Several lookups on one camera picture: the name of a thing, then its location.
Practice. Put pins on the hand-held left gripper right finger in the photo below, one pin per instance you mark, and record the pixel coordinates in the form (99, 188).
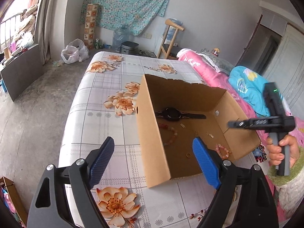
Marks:
(205, 163)

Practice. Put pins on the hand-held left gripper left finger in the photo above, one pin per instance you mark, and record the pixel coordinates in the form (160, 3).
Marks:
(102, 161)

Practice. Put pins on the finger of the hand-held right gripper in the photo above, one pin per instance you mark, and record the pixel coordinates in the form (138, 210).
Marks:
(237, 124)

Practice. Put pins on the brown cardboard box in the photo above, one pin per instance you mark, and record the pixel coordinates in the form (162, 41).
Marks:
(152, 142)

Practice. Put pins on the black wristwatch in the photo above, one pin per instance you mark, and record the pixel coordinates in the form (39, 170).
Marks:
(173, 114)

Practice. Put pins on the person's right forearm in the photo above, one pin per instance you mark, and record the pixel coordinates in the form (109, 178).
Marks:
(289, 190)

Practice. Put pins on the person's right hand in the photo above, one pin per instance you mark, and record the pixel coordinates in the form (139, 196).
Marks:
(275, 155)

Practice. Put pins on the floral tablecloth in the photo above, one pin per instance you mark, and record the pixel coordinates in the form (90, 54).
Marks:
(106, 128)

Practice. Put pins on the white wardrobe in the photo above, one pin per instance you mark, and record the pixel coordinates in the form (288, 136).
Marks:
(292, 64)

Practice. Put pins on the dark doorway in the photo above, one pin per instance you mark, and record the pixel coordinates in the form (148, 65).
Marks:
(261, 49)

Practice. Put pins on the grey lace cushion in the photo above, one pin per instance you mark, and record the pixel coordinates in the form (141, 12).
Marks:
(218, 61)

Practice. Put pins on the small mushroom ornament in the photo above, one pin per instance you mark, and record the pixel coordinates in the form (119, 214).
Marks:
(216, 51)

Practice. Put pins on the brown paper bag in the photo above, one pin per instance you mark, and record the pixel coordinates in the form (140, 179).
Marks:
(14, 199)

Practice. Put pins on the wooden chair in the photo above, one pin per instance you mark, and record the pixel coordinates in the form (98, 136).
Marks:
(169, 40)

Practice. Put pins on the white plastic bag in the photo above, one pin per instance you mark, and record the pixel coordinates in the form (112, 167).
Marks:
(74, 52)

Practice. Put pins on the grey rice cooker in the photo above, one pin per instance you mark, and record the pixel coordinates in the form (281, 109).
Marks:
(129, 48)

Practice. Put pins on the green drink can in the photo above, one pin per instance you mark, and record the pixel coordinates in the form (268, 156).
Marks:
(97, 44)

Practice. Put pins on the dark flat board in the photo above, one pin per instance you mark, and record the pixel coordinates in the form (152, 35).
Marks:
(19, 76)

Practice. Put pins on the clear water jug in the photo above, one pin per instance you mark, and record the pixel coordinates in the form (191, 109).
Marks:
(120, 39)

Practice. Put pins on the patterned paper roll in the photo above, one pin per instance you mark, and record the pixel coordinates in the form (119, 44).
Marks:
(91, 26)

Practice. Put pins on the grey curtain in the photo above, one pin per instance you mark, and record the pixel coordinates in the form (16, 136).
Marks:
(51, 16)

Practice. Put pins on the metal window railing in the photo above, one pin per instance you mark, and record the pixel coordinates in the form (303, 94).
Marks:
(9, 33)

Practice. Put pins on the white wall socket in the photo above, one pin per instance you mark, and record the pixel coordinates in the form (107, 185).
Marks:
(147, 35)

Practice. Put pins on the teal floral wall cloth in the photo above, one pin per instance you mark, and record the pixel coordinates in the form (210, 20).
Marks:
(128, 2)

